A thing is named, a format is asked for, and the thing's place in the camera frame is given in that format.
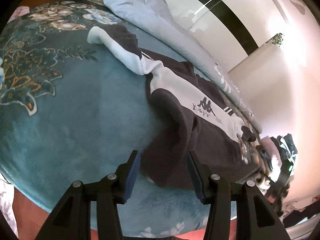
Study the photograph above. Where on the pink floral pillow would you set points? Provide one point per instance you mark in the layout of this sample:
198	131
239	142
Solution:
6	202

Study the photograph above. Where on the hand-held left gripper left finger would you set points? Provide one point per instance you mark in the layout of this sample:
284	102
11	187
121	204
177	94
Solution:
131	177

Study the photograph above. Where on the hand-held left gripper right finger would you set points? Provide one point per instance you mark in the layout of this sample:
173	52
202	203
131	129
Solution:
197	177

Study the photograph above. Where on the pile of clothes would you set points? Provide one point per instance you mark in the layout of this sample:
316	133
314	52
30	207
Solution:
282	147

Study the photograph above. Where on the pink striped knitted cloth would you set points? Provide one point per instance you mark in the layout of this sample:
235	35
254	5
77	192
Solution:
21	12

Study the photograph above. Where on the dark grey and white sweatshirt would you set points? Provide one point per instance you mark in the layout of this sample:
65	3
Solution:
190	120

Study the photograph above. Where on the white wardrobe with black stripe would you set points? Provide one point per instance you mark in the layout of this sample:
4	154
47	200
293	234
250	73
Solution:
225	17

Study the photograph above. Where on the light blue daisy quilt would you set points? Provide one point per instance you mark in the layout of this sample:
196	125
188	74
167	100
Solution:
175	32

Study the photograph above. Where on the teal floral blanket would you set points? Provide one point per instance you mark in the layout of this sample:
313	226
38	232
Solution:
82	110

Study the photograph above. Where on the green plant wall decoration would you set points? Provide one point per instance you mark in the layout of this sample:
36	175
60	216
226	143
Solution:
278	38

